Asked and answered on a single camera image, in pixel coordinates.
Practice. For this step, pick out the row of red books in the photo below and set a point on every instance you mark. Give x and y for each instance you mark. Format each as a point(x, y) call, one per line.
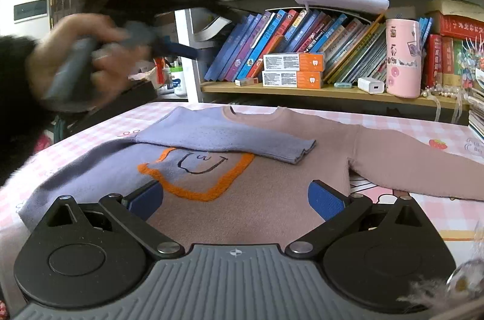
point(442, 60)

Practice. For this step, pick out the dark wall sign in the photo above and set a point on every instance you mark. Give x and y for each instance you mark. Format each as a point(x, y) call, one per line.
point(30, 10)

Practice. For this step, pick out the pink tumbler with stickers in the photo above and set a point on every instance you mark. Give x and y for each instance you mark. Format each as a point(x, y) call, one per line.
point(402, 59)

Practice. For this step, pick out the pink checkered tablecloth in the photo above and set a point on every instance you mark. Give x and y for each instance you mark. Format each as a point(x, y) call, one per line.
point(416, 138)

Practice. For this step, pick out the stack of flat books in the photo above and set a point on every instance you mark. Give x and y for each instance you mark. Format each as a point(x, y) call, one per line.
point(477, 115)

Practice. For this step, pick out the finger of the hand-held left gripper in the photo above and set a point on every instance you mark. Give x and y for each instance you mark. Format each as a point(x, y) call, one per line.
point(181, 51)

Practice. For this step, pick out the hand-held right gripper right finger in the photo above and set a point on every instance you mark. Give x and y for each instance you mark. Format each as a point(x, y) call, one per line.
point(326, 200)

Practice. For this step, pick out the purple and pink sweater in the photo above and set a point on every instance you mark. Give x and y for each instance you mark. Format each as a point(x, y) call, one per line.
point(264, 191)

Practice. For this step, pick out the white jar with green cap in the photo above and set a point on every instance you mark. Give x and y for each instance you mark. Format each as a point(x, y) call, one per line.
point(177, 81)

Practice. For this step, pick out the row of slanted colourful books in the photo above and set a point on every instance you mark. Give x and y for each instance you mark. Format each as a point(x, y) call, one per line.
point(302, 40)

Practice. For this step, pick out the small teal eraser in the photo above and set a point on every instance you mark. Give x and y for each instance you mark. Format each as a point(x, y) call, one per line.
point(343, 84)

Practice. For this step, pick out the person's left hand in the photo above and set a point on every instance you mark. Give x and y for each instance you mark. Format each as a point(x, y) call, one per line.
point(56, 55)

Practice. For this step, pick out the grey feather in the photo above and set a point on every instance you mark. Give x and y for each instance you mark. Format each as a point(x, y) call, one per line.
point(423, 291)

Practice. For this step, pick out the person's left forearm black sleeve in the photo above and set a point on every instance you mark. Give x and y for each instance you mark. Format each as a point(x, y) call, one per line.
point(19, 108)

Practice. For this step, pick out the clear glass ornament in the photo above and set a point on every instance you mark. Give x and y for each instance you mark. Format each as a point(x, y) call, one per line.
point(467, 274)

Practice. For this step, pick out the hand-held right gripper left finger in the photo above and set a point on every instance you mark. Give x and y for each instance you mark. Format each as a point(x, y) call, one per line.
point(145, 202)

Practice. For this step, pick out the orange and white carton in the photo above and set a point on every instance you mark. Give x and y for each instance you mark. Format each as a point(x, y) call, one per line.
point(293, 62)
point(292, 79)

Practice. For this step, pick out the white power adapter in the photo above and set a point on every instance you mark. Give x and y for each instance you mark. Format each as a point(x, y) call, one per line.
point(371, 85)

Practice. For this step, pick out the black case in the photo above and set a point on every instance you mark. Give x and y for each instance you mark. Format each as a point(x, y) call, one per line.
point(113, 104)

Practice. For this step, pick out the small white and orange eraser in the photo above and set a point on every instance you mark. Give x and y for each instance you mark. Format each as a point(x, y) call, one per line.
point(246, 81)

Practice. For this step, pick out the thick red book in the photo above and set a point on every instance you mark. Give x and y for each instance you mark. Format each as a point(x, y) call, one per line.
point(461, 25)

